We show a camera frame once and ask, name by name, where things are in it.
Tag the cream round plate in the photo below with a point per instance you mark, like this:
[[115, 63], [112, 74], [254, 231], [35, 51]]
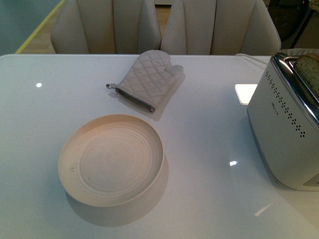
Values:
[[111, 160]]

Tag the toasted bread slice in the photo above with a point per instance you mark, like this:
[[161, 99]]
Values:
[[307, 67]]

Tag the white chrome-top toaster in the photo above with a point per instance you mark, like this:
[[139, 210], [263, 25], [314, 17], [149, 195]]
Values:
[[284, 119]]

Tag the grey quilted oven mitt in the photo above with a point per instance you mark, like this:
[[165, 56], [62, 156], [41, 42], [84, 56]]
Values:
[[149, 79]]

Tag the right beige upholstered chair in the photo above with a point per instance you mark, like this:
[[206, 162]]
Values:
[[220, 27]]

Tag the beige upholstered chair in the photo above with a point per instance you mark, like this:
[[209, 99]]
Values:
[[106, 27], [220, 27]]

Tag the left beige upholstered chair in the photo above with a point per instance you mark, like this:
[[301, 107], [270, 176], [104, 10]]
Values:
[[106, 27]]

